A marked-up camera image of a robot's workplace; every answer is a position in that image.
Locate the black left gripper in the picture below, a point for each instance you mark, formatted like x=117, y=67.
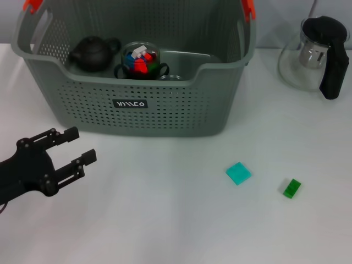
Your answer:
x=27, y=170

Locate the blue square brick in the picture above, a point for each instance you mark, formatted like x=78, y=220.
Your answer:
x=130, y=61

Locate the orange-red sloped brick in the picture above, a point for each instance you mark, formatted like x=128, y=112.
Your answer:
x=141, y=67

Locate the glass teacup black holder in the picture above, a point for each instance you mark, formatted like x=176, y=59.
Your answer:
x=125, y=53
x=165, y=66
x=170, y=77

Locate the white brick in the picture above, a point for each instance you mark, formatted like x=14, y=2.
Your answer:
x=138, y=52

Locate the small red brick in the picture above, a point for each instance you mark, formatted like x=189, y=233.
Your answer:
x=149, y=57

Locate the teal square plate brick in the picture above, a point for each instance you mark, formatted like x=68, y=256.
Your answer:
x=238, y=173

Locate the green thick brick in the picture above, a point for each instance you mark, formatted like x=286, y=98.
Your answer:
x=292, y=188

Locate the grey perforated storage bin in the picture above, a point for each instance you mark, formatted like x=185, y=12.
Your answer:
x=165, y=115

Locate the dark clay teapot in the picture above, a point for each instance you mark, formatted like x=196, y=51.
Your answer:
x=92, y=55

